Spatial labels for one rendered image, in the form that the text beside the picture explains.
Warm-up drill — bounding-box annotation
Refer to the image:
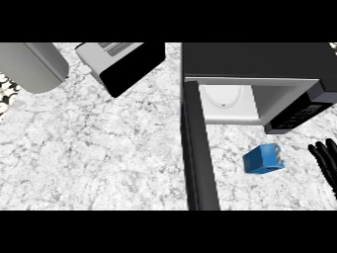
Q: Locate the blue milk carton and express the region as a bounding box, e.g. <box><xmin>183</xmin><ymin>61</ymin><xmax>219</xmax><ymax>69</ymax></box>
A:
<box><xmin>241</xmin><ymin>142</ymin><xmax>287</xmax><ymax>175</ymax></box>

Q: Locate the dark grey microwave door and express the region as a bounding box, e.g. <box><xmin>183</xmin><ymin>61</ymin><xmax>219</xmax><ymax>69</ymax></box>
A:
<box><xmin>179</xmin><ymin>80</ymin><xmax>222</xmax><ymax>211</ymax></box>

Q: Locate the black microwave oven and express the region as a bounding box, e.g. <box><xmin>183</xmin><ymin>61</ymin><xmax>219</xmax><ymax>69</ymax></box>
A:
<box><xmin>180</xmin><ymin>42</ymin><xmax>337</xmax><ymax>135</ymax></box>

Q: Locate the black and white toaster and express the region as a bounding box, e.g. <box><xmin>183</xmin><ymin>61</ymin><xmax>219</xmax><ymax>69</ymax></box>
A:
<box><xmin>74</xmin><ymin>42</ymin><xmax>167</xmax><ymax>99</ymax></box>

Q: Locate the grey rounded appliance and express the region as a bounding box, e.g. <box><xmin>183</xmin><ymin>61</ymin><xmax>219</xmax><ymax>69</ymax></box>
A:
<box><xmin>0</xmin><ymin>42</ymin><xmax>69</xmax><ymax>95</ymax></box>

